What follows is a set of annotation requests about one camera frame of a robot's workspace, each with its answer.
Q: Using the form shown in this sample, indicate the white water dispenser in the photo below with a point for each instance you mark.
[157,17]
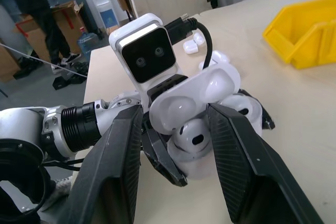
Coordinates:
[102,1]

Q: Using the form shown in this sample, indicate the white earbud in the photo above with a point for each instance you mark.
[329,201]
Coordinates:
[183,132]
[236,103]

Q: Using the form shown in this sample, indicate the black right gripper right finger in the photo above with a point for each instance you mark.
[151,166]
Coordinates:
[249,171]

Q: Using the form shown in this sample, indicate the cardboard box with red tape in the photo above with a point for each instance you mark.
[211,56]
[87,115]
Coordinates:
[71,30]

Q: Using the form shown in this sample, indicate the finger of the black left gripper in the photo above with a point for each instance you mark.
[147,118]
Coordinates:
[266,119]

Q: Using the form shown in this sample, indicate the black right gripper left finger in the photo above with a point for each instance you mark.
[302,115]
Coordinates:
[105,176]

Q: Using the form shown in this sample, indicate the white earbud case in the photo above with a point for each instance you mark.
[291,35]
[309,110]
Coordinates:
[190,47]
[221,57]
[183,103]

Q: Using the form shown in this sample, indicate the black boxes on floor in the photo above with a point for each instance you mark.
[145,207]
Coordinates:
[65,79]

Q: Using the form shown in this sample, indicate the yellow plastic bin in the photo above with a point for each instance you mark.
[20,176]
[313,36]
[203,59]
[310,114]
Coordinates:
[294,37]

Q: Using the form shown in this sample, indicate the white sneaker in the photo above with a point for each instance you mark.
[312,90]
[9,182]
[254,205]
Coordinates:
[59,190]

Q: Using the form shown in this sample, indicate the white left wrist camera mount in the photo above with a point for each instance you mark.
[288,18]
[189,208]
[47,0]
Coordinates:
[141,24]

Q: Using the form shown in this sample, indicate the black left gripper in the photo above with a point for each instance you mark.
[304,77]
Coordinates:
[166,85]

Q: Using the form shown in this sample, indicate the blue water jug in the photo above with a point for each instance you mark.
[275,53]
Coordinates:
[88,41]

